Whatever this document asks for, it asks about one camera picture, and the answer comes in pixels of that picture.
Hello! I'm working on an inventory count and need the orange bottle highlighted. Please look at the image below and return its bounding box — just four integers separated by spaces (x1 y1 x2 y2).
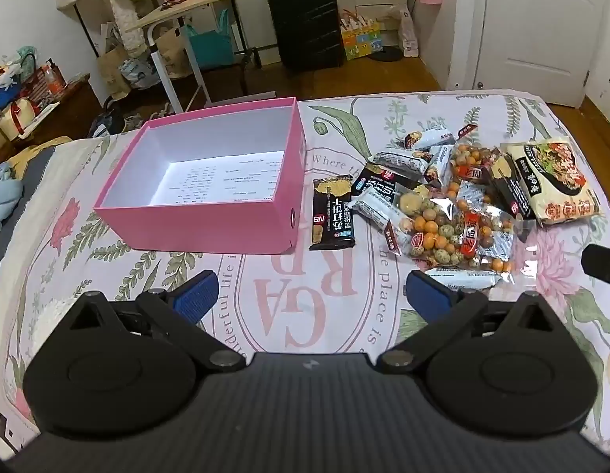
43 61 62 94

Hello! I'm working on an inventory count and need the pink cardboard box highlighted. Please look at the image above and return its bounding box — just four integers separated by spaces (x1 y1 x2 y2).
93 97 308 255

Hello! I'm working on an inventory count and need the printed plastic bag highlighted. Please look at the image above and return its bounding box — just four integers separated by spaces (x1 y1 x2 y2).
119 56 158 90

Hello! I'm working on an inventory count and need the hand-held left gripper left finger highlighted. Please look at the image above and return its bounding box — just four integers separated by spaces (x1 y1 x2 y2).
63 270 247 372

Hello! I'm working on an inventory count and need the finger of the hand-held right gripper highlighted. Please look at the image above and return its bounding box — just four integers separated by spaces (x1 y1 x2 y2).
581 244 610 281

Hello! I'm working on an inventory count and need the black cracker packet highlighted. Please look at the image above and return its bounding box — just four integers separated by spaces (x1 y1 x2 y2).
309 175 357 251
482 150 537 222
351 162 409 208

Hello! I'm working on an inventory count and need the white door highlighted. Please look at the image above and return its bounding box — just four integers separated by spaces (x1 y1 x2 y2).
475 0 601 108

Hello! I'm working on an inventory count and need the white bundle with red ribbon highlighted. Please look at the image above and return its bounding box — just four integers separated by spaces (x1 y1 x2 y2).
0 99 40 141

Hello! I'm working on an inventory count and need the colourful gift bag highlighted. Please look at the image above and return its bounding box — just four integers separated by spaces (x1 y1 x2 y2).
340 10 385 61

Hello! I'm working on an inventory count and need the white plastic bag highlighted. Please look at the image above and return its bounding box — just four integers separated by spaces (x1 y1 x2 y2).
398 9 421 57

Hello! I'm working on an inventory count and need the brown paper bag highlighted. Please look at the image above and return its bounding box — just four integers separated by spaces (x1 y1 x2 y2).
154 27 195 80
97 44 133 101

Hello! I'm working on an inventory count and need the red gift box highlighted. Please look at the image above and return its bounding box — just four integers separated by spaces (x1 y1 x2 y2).
22 61 67 104

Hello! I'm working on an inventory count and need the teal shopping bag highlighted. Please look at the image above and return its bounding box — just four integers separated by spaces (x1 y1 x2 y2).
184 9 235 67

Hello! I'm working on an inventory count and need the instant noodle packet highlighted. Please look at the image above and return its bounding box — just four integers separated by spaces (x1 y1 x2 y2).
501 137 602 227

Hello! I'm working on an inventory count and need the wooden nightstand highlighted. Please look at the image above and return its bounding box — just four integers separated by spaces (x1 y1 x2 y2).
0 74 101 153

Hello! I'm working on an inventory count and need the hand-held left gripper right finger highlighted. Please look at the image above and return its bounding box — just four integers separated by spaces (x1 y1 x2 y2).
376 270 562 374

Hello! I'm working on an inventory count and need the black bag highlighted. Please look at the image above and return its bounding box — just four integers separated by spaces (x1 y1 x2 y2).
88 96 126 139

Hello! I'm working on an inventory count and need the grey and yellow quilt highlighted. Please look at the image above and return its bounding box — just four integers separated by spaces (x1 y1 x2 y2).
0 135 74 193

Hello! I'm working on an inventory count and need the white snack bar packet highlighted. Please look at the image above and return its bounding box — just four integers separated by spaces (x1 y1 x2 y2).
423 144 456 184
423 267 515 291
371 150 429 175
349 187 414 257
404 128 456 151

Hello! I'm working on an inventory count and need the black suitcase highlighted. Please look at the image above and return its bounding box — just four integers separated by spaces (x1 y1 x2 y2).
267 0 345 72

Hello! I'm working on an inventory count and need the floral printed bedsheet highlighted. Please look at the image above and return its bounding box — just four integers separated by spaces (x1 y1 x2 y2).
0 89 610 459

